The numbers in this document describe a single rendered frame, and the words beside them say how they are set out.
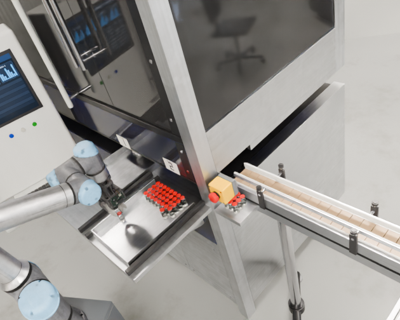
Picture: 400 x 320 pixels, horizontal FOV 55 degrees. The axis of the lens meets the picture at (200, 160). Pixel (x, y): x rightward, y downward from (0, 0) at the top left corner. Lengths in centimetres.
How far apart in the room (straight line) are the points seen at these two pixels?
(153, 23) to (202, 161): 51
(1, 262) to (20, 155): 87
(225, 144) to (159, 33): 51
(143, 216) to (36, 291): 48
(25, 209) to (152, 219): 57
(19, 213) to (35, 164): 103
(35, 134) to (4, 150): 17
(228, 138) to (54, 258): 189
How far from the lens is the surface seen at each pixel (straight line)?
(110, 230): 161
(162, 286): 247
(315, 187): 221
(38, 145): 214
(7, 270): 141
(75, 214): 177
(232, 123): 143
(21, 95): 203
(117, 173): 187
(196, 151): 133
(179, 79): 119
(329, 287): 230
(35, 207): 119
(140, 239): 152
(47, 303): 136
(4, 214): 117
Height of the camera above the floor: 197
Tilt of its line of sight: 38 degrees down
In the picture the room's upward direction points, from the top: 17 degrees counter-clockwise
